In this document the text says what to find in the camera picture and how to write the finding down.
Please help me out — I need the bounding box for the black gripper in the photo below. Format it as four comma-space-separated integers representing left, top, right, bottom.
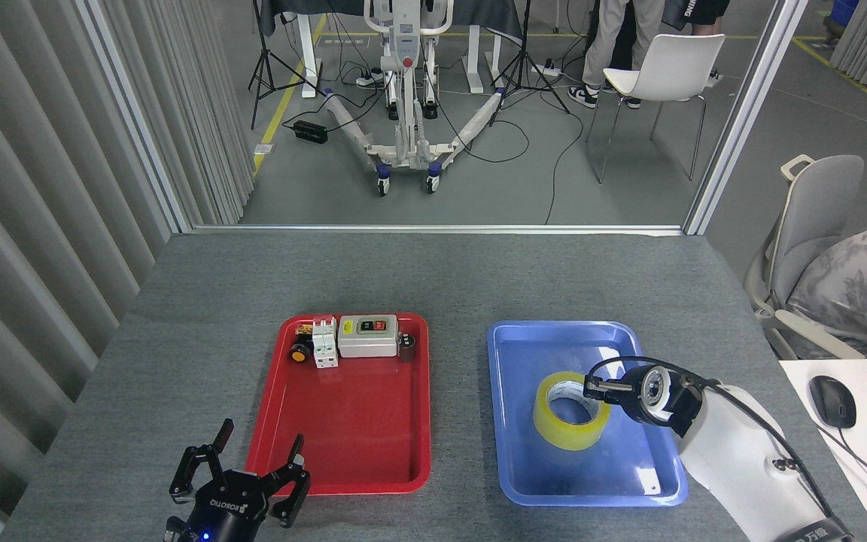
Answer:
583, 368, 643, 425
169, 419, 312, 542

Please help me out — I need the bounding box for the grey push button switch box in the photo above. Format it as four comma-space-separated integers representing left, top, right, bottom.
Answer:
337, 315, 400, 358

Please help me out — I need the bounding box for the white stand on wheels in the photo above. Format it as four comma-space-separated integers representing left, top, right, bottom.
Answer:
321, 0, 510, 198

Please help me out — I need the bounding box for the person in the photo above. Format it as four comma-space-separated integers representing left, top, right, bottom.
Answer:
663, 0, 732, 37
567, 0, 665, 110

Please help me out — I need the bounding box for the black computer mouse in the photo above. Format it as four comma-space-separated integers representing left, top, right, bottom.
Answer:
808, 375, 857, 430

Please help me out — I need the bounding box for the black floor cable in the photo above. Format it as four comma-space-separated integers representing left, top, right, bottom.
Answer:
433, 75, 586, 225

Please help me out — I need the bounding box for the white circuit breaker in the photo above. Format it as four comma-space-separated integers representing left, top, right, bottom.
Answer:
312, 319, 339, 370

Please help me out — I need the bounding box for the yellow tape roll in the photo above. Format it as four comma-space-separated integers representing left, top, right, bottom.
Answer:
532, 371, 611, 451

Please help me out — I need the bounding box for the black tripod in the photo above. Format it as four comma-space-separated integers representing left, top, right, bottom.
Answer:
490, 0, 571, 127
248, 0, 325, 130

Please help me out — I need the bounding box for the silver post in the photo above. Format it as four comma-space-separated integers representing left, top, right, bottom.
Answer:
683, 0, 811, 236

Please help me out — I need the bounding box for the white plastic chair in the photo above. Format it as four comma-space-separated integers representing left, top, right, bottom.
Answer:
586, 33, 726, 184

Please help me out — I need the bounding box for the grey camouflage cushion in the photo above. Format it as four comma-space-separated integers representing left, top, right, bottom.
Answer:
786, 216, 867, 351

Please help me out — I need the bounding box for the red plastic tray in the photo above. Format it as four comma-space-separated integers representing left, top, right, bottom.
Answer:
244, 312, 432, 496

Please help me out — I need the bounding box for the blue plastic tray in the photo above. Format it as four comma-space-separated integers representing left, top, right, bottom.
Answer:
487, 321, 689, 507

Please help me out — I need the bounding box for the white desk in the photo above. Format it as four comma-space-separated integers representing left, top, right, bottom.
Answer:
778, 358, 867, 542

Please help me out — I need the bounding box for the black mouse cable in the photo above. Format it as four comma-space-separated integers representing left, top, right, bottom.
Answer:
817, 425, 867, 507

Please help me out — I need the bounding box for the table with black cloth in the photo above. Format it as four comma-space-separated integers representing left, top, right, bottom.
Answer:
257, 0, 525, 99

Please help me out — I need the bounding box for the grey office chair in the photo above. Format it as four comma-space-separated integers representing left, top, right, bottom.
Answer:
742, 154, 867, 361

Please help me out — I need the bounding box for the silver rail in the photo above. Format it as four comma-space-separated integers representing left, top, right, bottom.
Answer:
191, 224, 686, 236

